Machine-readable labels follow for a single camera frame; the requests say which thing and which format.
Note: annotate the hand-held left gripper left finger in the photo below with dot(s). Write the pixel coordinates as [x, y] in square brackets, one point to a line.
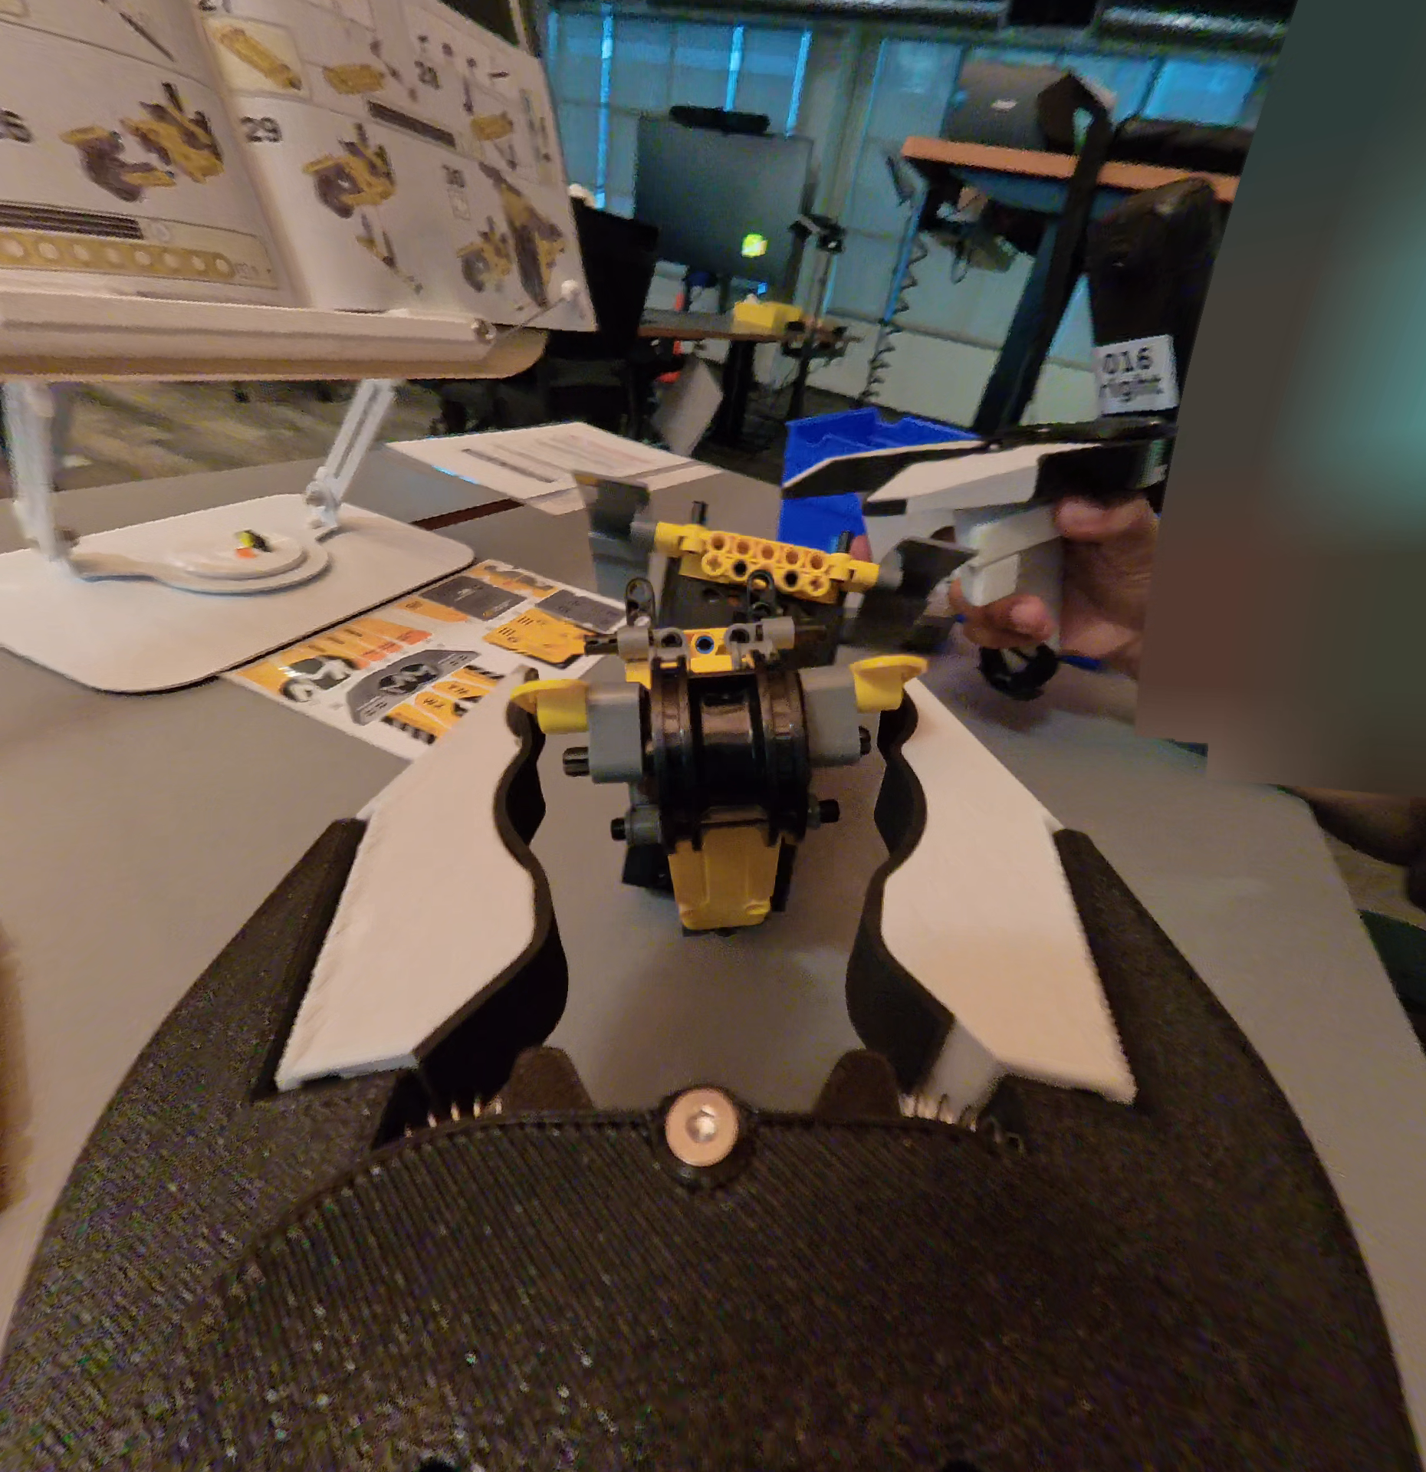
[436, 895]

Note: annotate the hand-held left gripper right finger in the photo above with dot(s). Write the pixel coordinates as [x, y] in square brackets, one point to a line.
[987, 919]

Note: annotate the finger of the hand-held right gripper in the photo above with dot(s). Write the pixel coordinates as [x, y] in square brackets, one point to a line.
[987, 443]
[969, 482]

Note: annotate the printed paper sheet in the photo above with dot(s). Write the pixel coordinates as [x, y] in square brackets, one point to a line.
[550, 453]

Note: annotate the open building instruction booklet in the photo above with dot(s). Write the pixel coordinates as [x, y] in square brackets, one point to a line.
[263, 205]

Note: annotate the small camera on tripod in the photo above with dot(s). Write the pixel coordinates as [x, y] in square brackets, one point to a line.
[825, 233]

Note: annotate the white book stand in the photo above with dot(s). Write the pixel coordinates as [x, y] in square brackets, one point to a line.
[127, 629]

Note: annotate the person's right forearm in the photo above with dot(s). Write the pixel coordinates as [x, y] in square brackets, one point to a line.
[1381, 832]

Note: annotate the small yellow box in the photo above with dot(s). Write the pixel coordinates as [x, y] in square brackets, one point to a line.
[767, 316]

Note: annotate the orange grey sticker sheet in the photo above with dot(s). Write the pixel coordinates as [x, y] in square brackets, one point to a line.
[436, 642]

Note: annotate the black office chair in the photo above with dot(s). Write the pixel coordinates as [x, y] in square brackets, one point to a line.
[616, 308]

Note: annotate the person's right hand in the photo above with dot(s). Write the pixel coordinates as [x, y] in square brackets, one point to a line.
[1109, 588]

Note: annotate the yellow black brick toy vehicle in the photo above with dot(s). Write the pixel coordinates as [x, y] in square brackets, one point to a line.
[726, 750]

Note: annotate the white hanging sheet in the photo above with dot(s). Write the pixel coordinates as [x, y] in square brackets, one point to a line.
[689, 408]

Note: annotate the blue plastic bin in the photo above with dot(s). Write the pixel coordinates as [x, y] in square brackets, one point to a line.
[849, 443]

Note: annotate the dark office desk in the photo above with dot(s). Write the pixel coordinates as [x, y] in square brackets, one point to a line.
[689, 328]

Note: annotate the black computer monitor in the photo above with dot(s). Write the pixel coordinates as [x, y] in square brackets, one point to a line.
[713, 193]

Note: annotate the wooden top standing desk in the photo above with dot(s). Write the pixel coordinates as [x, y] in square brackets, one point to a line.
[1010, 160]

